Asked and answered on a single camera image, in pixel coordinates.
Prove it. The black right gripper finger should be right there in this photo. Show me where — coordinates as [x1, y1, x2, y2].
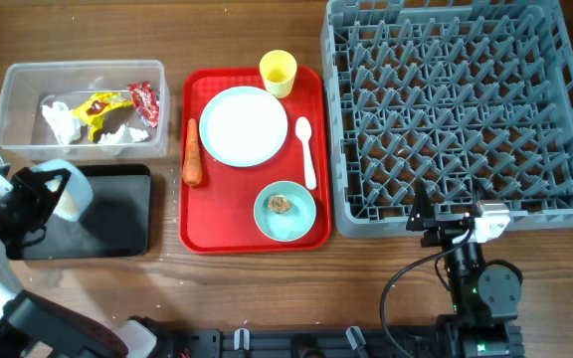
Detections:
[406, 181, 436, 231]
[472, 179, 490, 204]

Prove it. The white rice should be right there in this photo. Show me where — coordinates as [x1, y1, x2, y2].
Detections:
[54, 182, 81, 222]

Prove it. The light blue rice bowl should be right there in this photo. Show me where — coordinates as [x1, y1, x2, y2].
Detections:
[31, 159, 94, 218]

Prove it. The large white tissue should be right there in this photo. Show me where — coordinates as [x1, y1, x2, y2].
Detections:
[42, 101, 84, 145]

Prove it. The yellow sauce wrapper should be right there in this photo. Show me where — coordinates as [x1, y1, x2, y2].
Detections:
[72, 92, 133, 141]

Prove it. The small white tissue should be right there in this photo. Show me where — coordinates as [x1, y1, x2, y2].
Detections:
[97, 125, 149, 153]

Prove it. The red snack wrapper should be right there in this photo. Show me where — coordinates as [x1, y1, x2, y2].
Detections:
[128, 82, 160, 128]

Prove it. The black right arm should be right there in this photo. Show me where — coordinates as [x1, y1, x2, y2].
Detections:
[406, 182, 524, 357]

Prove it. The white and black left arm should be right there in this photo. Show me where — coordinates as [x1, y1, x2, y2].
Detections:
[0, 160, 166, 358]

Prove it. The grey plastic dishwasher rack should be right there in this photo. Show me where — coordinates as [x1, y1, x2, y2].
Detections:
[320, 1, 573, 238]

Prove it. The clear plastic bin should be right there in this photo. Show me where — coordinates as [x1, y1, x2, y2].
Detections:
[0, 60, 172, 161]

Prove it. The black plastic tray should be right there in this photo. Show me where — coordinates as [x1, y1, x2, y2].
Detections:
[7, 164, 152, 261]

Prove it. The light blue bowl with scrap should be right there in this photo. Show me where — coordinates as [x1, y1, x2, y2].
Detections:
[253, 181, 317, 243]

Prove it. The brown food scrap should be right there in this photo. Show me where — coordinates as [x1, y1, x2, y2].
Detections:
[267, 195, 292, 214]

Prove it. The white plastic spoon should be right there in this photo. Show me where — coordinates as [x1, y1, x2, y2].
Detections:
[295, 116, 317, 190]

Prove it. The orange carrot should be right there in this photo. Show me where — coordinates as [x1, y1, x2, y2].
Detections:
[182, 118, 202, 187]

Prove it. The red plastic tray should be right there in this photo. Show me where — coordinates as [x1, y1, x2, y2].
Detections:
[178, 66, 332, 254]

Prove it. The light blue plate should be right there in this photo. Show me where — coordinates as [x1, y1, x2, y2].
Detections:
[198, 86, 288, 168]

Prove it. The yellow plastic cup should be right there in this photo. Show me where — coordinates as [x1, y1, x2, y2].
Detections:
[259, 50, 297, 98]

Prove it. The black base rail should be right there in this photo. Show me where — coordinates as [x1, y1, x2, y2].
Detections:
[158, 326, 525, 358]

